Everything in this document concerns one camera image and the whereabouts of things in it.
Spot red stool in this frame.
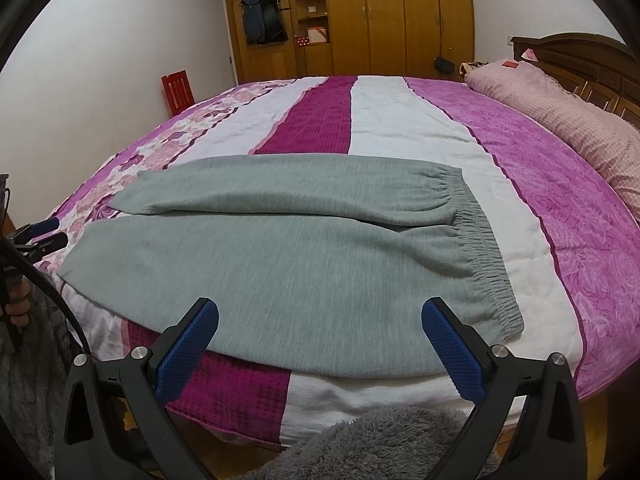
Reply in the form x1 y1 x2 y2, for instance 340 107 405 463
162 70 195 117

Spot grey sweatpants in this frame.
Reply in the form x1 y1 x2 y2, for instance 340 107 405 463
58 154 524 378

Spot red white box on shelf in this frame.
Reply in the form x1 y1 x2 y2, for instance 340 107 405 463
295 26 329 48

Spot black cable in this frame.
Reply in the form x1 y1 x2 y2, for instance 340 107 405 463
0 234 94 361

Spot black bag by wardrobe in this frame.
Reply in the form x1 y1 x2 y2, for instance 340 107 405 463
434 56 456 76

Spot wooden wardrobe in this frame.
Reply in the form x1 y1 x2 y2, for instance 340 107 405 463
224 0 475 82

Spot person's left hand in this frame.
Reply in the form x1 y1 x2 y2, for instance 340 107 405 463
2 278 32 327

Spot pink purple striped bedspread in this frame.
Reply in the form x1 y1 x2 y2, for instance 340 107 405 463
38 76 639 445

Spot pink checked pillow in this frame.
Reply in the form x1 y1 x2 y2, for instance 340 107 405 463
464 60 639 217

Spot grey fluffy sleeve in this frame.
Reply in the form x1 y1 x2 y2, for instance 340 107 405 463
243 406 466 480

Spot dark wooden headboard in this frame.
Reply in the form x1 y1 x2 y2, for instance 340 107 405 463
511 32 640 127

